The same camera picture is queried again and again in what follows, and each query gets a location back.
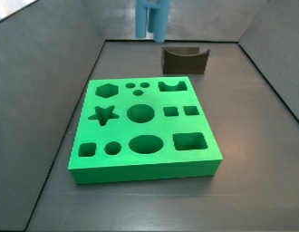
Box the blue three prong object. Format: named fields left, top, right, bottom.
left=136, top=0, right=171, bottom=43

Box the green foam shape board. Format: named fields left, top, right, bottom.
left=68, top=76, right=223, bottom=184

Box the black curved fixture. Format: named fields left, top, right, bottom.
left=163, top=47, right=211, bottom=74

